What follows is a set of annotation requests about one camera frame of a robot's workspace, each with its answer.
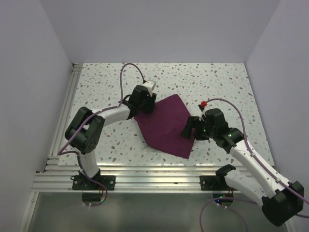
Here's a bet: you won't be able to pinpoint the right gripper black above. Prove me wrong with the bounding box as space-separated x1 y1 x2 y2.
180 116 217 141

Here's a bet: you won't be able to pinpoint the purple cloth mat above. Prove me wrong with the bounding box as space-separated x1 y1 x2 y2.
134 94 194 159

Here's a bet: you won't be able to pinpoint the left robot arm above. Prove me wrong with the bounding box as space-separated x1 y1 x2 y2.
65 81 156 191

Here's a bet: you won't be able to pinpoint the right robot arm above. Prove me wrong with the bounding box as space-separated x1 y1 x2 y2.
181 108 305 226

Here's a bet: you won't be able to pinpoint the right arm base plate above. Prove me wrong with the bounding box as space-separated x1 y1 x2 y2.
199 175 217 191

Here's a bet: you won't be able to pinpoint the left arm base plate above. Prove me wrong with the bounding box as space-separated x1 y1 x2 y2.
70 174 116 191

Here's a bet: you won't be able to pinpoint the aluminium frame rails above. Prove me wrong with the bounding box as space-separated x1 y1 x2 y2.
18 63 296 232

